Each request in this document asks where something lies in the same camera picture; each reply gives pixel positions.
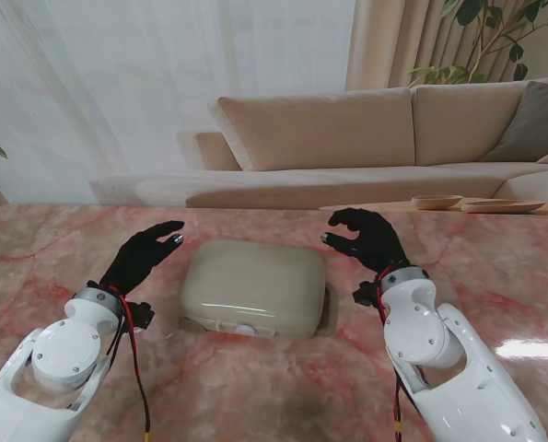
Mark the beige curtain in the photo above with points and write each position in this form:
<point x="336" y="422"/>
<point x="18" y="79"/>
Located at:
<point x="393" y="41"/>

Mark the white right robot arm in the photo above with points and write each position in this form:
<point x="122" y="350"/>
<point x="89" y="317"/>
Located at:
<point x="453" y="359"/>

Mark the long shallow wooden tray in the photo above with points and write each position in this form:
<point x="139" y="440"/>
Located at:
<point x="504" y="206"/>

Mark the beige fabric sofa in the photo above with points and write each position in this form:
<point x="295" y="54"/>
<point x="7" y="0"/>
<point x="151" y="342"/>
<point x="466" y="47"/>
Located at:
<point x="347" y="138"/>

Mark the round wooden bowl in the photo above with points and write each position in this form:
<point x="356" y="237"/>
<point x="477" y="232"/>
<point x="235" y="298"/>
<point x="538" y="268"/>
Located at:
<point x="437" y="201"/>

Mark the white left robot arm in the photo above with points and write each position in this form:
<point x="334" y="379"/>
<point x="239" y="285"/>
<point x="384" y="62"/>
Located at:
<point x="52" y="359"/>

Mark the white sheer curtain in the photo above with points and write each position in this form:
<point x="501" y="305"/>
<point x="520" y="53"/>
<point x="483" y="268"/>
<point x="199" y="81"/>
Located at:
<point x="140" y="92"/>

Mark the beige hard-shell suitcase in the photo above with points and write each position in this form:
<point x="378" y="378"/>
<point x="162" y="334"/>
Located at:
<point x="255" y="285"/>

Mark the tall green leafy plant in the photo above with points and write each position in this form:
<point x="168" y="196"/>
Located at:
<point x="485" y="14"/>

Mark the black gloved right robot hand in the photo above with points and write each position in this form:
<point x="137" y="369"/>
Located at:
<point x="375" y="239"/>

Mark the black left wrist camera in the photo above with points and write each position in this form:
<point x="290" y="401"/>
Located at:
<point x="142" y="315"/>

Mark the grey sofa cushion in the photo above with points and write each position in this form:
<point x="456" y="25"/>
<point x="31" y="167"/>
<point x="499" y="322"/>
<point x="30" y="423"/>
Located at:
<point x="531" y="124"/>

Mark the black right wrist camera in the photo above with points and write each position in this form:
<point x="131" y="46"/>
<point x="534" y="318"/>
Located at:
<point x="365" y="294"/>

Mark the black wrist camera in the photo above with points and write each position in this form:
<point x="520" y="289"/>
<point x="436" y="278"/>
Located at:
<point x="142" y="315"/>
<point x="365" y="294"/>

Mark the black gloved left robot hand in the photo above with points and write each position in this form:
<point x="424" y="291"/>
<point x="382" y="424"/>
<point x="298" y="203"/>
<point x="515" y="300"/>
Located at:
<point x="135" y="262"/>

